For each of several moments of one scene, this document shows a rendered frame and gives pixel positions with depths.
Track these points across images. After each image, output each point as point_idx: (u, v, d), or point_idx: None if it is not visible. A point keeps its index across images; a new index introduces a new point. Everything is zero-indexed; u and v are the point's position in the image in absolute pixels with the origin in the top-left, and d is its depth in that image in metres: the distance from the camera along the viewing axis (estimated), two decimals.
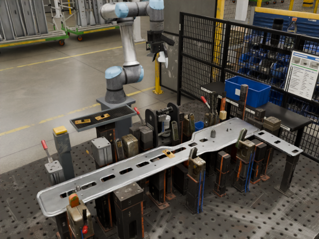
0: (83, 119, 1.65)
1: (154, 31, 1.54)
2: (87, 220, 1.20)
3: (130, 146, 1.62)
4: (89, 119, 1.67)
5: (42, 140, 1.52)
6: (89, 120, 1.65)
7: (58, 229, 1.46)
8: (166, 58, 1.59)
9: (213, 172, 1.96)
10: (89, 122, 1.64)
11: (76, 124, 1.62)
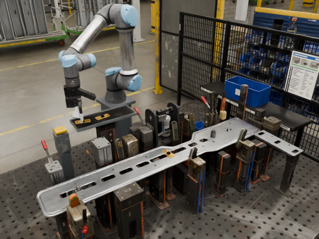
0: (83, 119, 1.65)
1: (68, 87, 1.51)
2: (87, 220, 1.20)
3: (130, 146, 1.62)
4: (89, 119, 1.67)
5: (42, 140, 1.52)
6: (89, 120, 1.65)
7: (58, 229, 1.46)
8: (80, 114, 1.55)
9: (213, 172, 1.96)
10: (89, 122, 1.64)
11: (76, 124, 1.62)
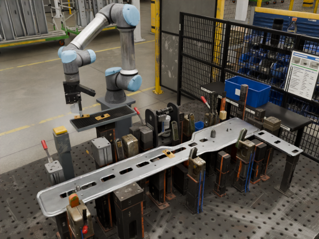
0: (82, 114, 1.63)
1: (67, 83, 1.50)
2: (87, 220, 1.20)
3: (130, 146, 1.62)
4: (88, 114, 1.65)
5: (42, 140, 1.52)
6: (88, 115, 1.64)
7: (58, 229, 1.46)
8: (79, 111, 1.58)
9: (213, 172, 1.96)
10: (88, 116, 1.62)
11: (75, 118, 1.61)
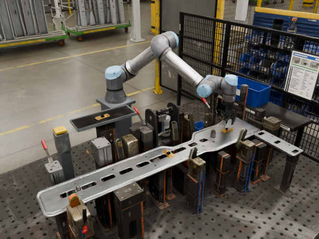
0: (227, 127, 1.87)
1: (228, 103, 1.73)
2: (87, 220, 1.20)
3: (130, 146, 1.62)
4: None
5: (42, 140, 1.52)
6: (231, 128, 1.88)
7: (58, 229, 1.46)
8: (231, 125, 1.82)
9: (213, 172, 1.96)
10: (233, 129, 1.87)
11: (225, 132, 1.84)
